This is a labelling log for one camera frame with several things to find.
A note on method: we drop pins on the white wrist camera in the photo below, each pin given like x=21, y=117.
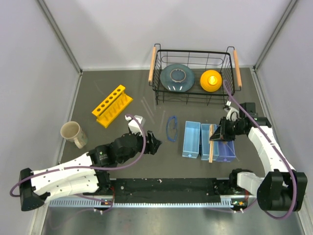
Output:
x=133, y=125
x=232, y=113

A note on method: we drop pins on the light blue left bin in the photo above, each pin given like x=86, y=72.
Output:
x=191, y=143

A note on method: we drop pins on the light blue middle bin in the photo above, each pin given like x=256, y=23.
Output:
x=205, y=145

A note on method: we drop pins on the yellow ribbed bowl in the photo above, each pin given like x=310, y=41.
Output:
x=211, y=81

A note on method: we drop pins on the black wire basket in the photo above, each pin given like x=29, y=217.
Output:
x=198, y=76

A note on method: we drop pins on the glass test tube near goggles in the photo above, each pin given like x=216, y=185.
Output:
x=162, y=121

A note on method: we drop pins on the blue ceramic plate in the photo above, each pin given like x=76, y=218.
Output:
x=177, y=78

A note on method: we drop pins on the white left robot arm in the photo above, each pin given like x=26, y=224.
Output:
x=85, y=174

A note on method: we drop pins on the wooden test tube holder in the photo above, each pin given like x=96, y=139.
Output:
x=211, y=150

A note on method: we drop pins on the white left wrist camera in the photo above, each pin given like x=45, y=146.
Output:
x=133, y=125

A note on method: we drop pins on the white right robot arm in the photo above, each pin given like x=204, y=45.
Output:
x=282, y=188

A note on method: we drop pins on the yellow test tube rack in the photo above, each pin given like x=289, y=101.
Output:
x=112, y=106

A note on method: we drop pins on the light blue bin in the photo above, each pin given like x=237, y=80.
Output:
x=205, y=145
x=191, y=143

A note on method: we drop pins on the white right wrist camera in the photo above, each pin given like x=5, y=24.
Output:
x=232, y=113

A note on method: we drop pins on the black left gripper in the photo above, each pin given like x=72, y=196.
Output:
x=151, y=148

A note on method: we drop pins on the blue safety goggles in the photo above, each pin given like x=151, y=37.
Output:
x=172, y=129

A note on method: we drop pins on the beige ceramic mug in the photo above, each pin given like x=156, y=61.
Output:
x=72, y=131

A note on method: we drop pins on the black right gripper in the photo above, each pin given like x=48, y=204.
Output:
x=221, y=133

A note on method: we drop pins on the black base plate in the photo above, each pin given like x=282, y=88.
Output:
x=168, y=190

